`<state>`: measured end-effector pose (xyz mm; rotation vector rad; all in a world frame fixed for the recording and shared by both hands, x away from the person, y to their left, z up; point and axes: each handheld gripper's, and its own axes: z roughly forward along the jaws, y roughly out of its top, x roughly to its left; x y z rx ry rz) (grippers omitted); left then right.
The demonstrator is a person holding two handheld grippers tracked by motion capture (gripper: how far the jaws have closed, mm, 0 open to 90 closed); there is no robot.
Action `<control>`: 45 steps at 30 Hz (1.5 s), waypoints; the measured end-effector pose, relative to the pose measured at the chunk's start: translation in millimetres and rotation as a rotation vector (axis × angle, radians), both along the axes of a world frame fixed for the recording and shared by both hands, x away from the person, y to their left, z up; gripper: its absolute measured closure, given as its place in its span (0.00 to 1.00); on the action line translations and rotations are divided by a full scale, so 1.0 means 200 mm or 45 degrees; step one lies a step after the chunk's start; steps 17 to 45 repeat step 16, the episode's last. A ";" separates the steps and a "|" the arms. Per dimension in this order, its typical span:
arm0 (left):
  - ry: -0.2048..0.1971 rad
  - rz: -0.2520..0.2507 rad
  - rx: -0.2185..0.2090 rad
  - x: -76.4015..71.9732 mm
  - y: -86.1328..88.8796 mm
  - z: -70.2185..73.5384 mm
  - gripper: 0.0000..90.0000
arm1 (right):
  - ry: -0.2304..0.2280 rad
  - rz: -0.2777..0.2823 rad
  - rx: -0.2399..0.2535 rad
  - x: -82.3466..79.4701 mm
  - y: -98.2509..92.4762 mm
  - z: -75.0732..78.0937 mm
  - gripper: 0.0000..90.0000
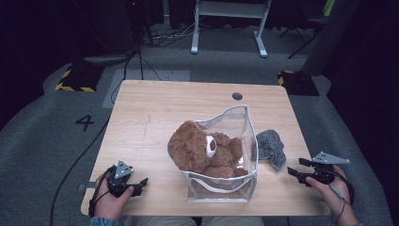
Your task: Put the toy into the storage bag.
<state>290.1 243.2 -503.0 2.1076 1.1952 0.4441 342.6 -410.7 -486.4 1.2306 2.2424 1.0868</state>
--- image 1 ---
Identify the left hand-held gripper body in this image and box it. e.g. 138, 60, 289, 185
107, 159, 135, 199

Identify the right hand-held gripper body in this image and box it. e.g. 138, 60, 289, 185
309, 152, 351, 185

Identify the grey fluffy cloth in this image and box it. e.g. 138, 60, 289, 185
255, 129, 287, 171

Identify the clear plastic bag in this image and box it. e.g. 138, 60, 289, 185
182, 104, 260, 203

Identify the brown teddy bear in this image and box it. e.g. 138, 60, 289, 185
167, 121, 249, 179

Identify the person's right hand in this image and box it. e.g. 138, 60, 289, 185
305, 165, 356, 224

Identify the person's left hand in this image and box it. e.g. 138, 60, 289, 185
94, 172, 136, 221

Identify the grey tape strip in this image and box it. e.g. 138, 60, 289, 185
77, 182, 97, 192

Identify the black yellow striped stand base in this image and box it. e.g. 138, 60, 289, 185
277, 70, 320, 97
55, 64, 106, 93

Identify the grey round stand base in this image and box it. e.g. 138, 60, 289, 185
83, 51, 137, 68

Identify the grey curtain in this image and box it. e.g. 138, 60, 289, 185
300, 0, 360, 76

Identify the black tripod stand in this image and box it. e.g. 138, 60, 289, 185
279, 18, 318, 59

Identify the green object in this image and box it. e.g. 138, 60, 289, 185
323, 0, 336, 17

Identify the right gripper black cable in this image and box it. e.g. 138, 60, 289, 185
327, 170, 356, 225

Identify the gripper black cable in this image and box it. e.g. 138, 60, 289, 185
327, 170, 356, 225
88, 165, 117, 218

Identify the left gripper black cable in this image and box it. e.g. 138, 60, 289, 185
88, 165, 117, 218

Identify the long black floor cable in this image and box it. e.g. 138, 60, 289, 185
49, 117, 111, 226

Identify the bundle of floor cables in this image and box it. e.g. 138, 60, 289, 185
140, 18, 205, 48

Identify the white desk frame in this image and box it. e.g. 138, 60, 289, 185
190, 0, 273, 58

